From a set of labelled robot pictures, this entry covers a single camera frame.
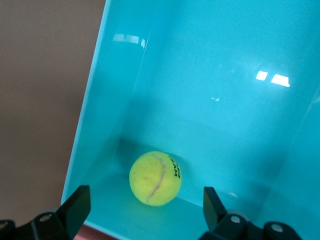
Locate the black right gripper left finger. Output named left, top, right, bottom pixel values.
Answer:
left=0, top=184, right=92, bottom=240

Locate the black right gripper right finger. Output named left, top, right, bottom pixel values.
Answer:
left=198, top=186, right=311, bottom=240

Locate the yellow-green tennis ball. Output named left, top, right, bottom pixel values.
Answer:
left=128, top=150, right=183, bottom=207

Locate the blue plastic bin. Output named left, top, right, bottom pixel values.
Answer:
left=61, top=0, right=320, bottom=240

